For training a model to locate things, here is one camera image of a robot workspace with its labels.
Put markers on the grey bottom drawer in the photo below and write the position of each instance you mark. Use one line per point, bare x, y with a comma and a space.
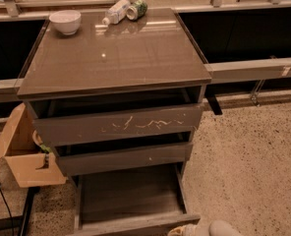
146, 201

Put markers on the grey middle drawer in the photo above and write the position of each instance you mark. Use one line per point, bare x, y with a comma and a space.
106, 156

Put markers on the grey drawer cabinet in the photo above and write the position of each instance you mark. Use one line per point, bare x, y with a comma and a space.
153, 53

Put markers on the scratched grey top drawer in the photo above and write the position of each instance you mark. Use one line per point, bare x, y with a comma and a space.
74, 121

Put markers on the open cardboard box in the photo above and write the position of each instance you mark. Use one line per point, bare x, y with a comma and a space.
30, 167

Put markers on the green drink can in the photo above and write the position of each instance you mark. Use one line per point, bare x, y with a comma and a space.
136, 10

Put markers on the clear plastic bottle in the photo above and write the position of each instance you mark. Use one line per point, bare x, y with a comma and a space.
116, 13

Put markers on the grey metal railing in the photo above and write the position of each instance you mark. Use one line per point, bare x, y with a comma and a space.
221, 73

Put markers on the white ceramic bowl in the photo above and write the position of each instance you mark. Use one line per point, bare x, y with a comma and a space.
66, 21

